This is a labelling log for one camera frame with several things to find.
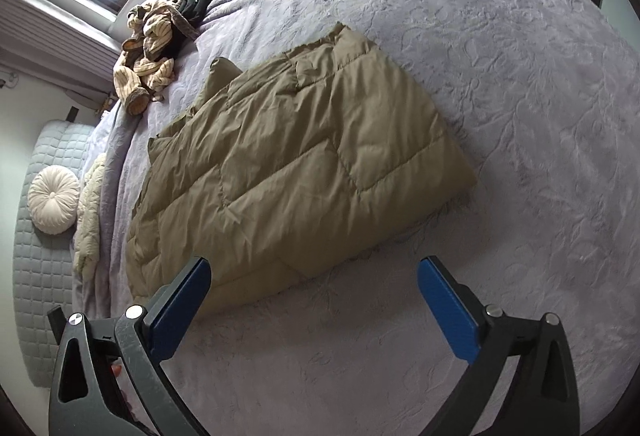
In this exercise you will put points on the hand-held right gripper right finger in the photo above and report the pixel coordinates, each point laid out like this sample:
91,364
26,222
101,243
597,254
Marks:
447,311

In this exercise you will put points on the cream quilted jacket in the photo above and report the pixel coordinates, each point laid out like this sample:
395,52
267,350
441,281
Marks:
90,216

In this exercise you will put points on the bed with lilac cover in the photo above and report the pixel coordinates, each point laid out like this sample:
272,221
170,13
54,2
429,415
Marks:
500,115

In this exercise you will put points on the grey quilted headboard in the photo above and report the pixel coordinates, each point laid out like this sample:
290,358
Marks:
35,276

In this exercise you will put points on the cream striped garment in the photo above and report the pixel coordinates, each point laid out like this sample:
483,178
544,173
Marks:
150,45

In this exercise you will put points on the round cream cushion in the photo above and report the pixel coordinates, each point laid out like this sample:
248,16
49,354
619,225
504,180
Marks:
54,200

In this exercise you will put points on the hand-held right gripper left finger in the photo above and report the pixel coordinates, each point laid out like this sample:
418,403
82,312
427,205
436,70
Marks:
180,311

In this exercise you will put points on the olive puffer jacket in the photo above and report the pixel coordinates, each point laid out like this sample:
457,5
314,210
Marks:
290,165

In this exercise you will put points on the dark garment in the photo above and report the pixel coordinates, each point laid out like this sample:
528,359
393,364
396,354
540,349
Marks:
200,0

